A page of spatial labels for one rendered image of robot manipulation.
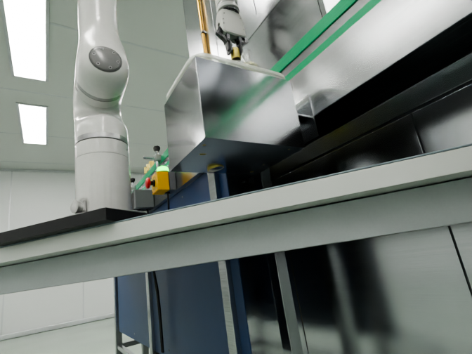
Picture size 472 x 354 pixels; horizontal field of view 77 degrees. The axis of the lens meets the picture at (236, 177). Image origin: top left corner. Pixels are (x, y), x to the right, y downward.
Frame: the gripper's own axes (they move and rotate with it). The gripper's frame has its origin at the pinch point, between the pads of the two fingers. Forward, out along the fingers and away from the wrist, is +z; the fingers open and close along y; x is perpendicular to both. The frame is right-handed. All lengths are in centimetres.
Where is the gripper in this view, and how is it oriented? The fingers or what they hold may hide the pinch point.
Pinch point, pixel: (234, 49)
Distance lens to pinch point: 115.3
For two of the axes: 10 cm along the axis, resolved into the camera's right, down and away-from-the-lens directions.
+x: 4.9, -3.1, -8.1
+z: 1.4, 9.5, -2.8
